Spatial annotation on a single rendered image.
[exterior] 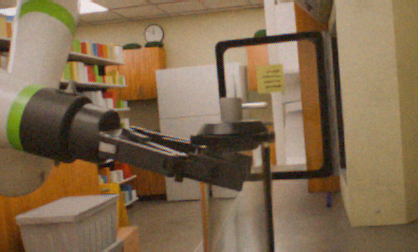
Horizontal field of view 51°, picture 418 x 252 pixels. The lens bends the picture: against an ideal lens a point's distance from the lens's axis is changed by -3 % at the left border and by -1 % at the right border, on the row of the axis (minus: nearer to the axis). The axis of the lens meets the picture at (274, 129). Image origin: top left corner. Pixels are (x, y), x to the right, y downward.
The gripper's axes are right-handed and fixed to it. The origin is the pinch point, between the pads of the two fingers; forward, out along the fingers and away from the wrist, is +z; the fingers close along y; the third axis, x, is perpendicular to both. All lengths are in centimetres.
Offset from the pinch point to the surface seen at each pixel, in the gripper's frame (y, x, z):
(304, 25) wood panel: 70, -31, 3
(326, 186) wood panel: 70, 12, 20
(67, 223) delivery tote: 189, 91, -110
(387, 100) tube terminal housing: 32.5, -14.5, 23.3
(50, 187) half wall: 241, 90, -153
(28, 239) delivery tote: 190, 108, -133
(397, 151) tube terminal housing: 32.4, -5.1, 27.7
